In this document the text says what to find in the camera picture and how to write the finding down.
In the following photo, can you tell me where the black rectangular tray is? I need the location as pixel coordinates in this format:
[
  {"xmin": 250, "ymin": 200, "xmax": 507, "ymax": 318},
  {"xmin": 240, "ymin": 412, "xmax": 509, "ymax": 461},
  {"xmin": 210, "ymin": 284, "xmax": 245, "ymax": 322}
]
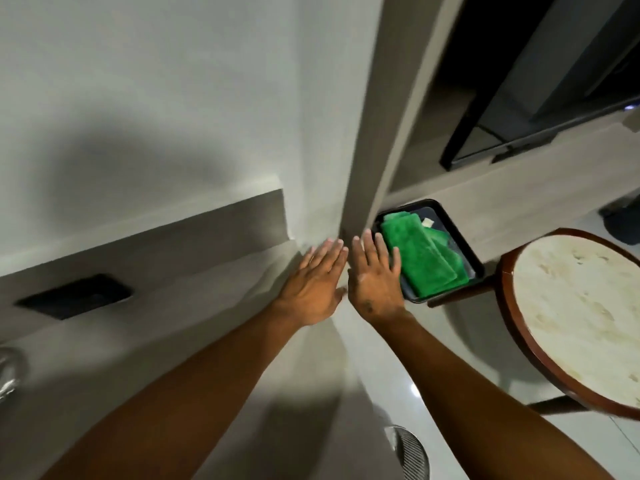
[{"xmin": 372, "ymin": 199, "xmax": 486, "ymax": 303}]

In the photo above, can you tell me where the shiny metal object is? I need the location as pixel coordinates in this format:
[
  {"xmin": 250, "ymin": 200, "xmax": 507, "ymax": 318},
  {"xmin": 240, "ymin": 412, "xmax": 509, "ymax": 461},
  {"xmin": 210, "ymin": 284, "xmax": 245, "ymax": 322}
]
[{"xmin": 0, "ymin": 346, "xmax": 29, "ymax": 406}]

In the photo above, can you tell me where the black wall socket panel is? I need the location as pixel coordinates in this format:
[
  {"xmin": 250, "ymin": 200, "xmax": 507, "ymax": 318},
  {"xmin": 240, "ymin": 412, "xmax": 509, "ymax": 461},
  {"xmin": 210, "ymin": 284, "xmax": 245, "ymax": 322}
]
[{"xmin": 14, "ymin": 273, "xmax": 134, "ymax": 321}]

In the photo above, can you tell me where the round marble wooden table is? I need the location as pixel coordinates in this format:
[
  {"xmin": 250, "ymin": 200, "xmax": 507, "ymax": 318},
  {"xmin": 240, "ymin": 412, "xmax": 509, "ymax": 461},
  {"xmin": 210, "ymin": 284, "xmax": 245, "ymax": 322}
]
[{"xmin": 426, "ymin": 228, "xmax": 640, "ymax": 422}]

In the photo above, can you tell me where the person's left forearm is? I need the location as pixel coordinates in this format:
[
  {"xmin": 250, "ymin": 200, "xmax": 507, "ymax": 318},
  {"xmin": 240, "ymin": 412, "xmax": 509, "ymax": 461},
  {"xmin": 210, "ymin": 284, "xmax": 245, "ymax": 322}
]
[{"xmin": 39, "ymin": 307, "xmax": 307, "ymax": 480}]

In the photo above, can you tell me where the person's right forearm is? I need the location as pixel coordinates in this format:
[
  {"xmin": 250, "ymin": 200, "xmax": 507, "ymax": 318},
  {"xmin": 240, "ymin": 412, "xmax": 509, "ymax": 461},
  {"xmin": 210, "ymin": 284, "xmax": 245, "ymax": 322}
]
[{"xmin": 367, "ymin": 309, "xmax": 617, "ymax": 480}]

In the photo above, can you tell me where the green folded cloth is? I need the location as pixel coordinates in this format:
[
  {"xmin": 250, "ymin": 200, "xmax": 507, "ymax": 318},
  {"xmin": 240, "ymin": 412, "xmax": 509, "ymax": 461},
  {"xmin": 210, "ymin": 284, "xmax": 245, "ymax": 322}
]
[{"xmin": 380, "ymin": 210, "xmax": 470, "ymax": 300}]

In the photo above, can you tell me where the dark object on floor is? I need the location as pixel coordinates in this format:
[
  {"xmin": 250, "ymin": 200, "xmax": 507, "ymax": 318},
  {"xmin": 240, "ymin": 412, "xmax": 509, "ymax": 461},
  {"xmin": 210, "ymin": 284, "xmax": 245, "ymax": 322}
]
[{"xmin": 598, "ymin": 193, "xmax": 640, "ymax": 246}]

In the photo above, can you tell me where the person's left hand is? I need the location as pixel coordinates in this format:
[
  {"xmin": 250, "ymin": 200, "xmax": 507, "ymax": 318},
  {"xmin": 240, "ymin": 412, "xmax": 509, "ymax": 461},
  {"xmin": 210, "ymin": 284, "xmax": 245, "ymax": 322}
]
[{"xmin": 272, "ymin": 238, "xmax": 350, "ymax": 327}]

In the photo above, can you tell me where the person's right hand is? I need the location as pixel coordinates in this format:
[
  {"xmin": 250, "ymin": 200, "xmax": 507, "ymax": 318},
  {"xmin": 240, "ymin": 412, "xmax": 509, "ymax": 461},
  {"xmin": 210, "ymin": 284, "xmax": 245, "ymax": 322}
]
[{"xmin": 347, "ymin": 231, "xmax": 407, "ymax": 326}]

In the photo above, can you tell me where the black flat television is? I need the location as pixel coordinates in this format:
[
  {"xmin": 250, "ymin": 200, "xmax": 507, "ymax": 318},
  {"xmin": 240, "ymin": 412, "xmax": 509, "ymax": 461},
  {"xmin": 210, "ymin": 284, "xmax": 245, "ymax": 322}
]
[{"xmin": 439, "ymin": 0, "xmax": 640, "ymax": 172}]

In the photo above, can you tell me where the wire mesh waste bin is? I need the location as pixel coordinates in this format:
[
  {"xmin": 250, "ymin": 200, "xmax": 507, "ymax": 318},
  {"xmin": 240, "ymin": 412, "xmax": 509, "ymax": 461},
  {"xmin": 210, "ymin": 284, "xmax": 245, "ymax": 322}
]
[{"xmin": 384, "ymin": 425, "xmax": 431, "ymax": 480}]

